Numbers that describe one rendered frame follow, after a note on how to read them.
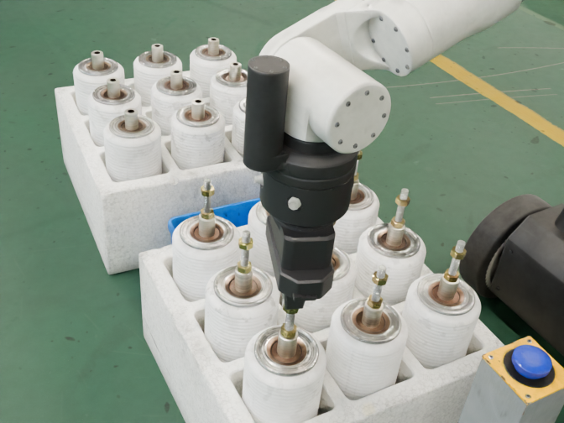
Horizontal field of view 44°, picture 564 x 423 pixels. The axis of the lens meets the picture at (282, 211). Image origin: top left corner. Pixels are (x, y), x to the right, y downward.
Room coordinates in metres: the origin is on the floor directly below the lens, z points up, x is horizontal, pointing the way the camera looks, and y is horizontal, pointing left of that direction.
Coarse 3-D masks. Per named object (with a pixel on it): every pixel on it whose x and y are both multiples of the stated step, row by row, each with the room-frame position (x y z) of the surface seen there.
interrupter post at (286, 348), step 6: (282, 336) 0.55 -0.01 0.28; (282, 342) 0.54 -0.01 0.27; (288, 342) 0.54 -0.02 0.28; (294, 342) 0.55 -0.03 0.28; (282, 348) 0.54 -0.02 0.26; (288, 348) 0.54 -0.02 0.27; (294, 348) 0.55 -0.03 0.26; (282, 354) 0.54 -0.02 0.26; (288, 354) 0.54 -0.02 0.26; (294, 354) 0.55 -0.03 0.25
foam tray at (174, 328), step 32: (160, 256) 0.78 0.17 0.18; (352, 256) 0.82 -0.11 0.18; (160, 288) 0.71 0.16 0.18; (160, 320) 0.70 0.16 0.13; (192, 320) 0.66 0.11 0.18; (160, 352) 0.71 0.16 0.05; (192, 352) 0.60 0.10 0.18; (480, 352) 0.65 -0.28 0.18; (192, 384) 0.60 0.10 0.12; (224, 384) 0.55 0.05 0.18; (416, 384) 0.58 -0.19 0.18; (448, 384) 0.59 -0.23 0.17; (192, 416) 0.60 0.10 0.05; (224, 416) 0.51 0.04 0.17; (320, 416) 0.52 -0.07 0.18; (352, 416) 0.53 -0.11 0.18; (384, 416) 0.54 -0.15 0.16; (416, 416) 0.57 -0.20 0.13; (448, 416) 0.60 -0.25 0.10
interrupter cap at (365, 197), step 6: (360, 186) 0.90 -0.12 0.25; (366, 186) 0.90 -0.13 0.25; (360, 192) 0.89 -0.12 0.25; (366, 192) 0.89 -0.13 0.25; (372, 192) 0.89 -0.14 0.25; (360, 198) 0.87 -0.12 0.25; (366, 198) 0.87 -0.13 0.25; (372, 198) 0.87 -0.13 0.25; (354, 204) 0.85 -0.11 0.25; (360, 204) 0.85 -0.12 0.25; (366, 204) 0.86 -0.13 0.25; (348, 210) 0.84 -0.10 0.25; (354, 210) 0.84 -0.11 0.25
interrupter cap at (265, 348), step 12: (264, 336) 0.57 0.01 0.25; (276, 336) 0.57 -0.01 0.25; (300, 336) 0.58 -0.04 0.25; (264, 348) 0.55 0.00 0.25; (276, 348) 0.56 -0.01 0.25; (300, 348) 0.56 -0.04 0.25; (312, 348) 0.56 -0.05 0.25; (264, 360) 0.53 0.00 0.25; (276, 360) 0.54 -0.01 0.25; (288, 360) 0.54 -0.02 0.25; (300, 360) 0.54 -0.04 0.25; (312, 360) 0.54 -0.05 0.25; (276, 372) 0.52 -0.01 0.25; (288, 372) 0.52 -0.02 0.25; (300, 372) 0.52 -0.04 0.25
